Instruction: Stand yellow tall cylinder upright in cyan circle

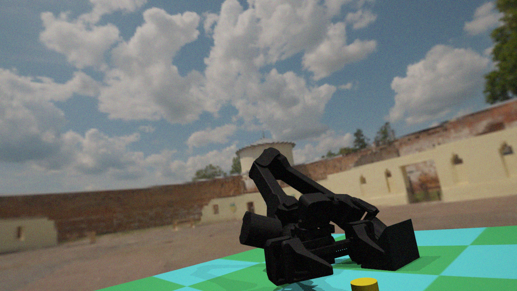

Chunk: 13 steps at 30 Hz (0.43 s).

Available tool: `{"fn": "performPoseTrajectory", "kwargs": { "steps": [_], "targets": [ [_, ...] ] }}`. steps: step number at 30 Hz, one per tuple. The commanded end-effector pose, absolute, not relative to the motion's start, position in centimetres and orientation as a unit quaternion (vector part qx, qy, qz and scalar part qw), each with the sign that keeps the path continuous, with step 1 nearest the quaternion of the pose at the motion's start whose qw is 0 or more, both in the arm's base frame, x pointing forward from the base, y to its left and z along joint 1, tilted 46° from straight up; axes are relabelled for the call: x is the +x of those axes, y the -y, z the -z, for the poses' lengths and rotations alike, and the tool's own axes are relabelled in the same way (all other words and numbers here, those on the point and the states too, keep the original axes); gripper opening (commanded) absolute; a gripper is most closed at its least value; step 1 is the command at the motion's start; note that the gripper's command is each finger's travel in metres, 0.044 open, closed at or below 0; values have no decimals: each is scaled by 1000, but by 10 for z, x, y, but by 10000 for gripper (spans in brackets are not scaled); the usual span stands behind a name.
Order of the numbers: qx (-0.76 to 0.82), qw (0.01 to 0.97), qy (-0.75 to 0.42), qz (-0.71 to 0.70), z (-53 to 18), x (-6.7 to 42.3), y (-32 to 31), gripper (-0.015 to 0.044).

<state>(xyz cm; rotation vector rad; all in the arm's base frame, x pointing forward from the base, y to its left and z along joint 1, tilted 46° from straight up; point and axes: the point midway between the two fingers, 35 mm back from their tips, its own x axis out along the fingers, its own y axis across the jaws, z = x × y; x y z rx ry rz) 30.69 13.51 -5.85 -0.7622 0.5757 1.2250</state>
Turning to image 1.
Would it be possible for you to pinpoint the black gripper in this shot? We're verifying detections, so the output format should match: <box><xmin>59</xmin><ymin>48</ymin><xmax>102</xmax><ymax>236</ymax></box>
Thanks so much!
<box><xmin>264</xmin><ymin>220</ymin><xmax>386</xmax><ymax>286</ymax></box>

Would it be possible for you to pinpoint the yellow cylinder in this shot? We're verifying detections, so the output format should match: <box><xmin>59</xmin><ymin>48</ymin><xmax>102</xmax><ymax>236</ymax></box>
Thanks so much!
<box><xmin>350</xmin><ymin>277</ymin><xmax>379</xmax><ymax>291</ymax></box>

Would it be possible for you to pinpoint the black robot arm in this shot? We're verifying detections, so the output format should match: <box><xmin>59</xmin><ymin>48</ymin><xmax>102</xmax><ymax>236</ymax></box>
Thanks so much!
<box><xmin>239</xmin><ymin>147</ymin><xmax>387</xmax><ymax>249</ymax></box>

